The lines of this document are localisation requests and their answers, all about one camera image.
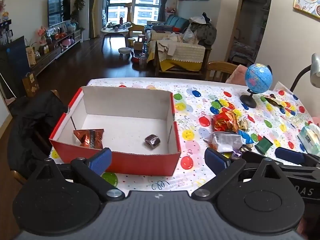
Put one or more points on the grey tv cabinet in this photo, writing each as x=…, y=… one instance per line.
x=53, y=52

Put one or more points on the black jacket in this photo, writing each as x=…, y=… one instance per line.
x=35, y=130

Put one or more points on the red cardboard box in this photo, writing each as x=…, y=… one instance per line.
x=125, y=130

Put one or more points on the grey desk lamp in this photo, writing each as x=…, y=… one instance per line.
x=315, y=67

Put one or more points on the dark wrapped chocolate candy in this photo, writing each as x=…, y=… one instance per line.
x=152, y=141

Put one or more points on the yellow wooden child chair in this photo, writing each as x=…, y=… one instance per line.
x=133, y=27

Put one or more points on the green potted plant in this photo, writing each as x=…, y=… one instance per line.
x=77, y=7

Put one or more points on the tissue pack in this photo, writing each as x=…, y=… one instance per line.
x=310, y=140

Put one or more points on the clear water bottle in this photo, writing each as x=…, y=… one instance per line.
x=142, y=61

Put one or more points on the red gold snack packet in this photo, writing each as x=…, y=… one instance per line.
x=225, y=121

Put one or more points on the grey curtain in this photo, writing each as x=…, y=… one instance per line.
x=165, y=0

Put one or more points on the pink cushion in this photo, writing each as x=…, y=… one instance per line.
x=236, y=76

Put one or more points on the gold candy wrapper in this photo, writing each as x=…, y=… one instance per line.
x=243, y=124

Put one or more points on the small round stool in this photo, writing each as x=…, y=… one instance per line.
x=125, y=50

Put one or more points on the blue desk globe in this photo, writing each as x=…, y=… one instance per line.
x=257, y=76

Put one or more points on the orange brown snack packet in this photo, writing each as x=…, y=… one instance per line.
x=89, y=138

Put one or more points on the balloon print tablecloth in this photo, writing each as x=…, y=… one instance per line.
x=200, y=97

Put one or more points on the green snack packet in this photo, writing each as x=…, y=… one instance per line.
x=263, y=145

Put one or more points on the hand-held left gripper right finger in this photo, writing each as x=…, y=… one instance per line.
x=215, y=158

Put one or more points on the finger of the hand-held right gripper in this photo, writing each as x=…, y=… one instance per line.
x=288, y=155
x=257, y=156

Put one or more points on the brown paper bag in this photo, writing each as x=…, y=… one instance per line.
x=31, y=83

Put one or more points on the purple candy wrapper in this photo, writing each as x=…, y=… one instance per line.
x=237, y=152

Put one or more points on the dark snack packet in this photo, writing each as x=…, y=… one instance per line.
x=275, y=102

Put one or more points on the silver snack packet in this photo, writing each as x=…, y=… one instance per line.
x=225, y=141

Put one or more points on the television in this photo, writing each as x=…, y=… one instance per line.
x=58, y=11

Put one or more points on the blue snack packet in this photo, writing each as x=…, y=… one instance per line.
x=246, y=136

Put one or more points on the round coffee table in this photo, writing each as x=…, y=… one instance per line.
x=115, y=29

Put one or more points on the white standing air conditioner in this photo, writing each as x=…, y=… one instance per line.
x=85, y=12

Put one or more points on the yellow curtain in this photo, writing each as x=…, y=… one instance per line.
x=95, y=7

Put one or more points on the black cabinet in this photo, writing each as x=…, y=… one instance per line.
x=12, y=67

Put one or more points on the pile of clothes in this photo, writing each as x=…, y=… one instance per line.
x=203, y=30

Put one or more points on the sofa with cream cover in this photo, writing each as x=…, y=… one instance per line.
x=182, y=52

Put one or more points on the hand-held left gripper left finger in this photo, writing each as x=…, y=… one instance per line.
x=103, y=158

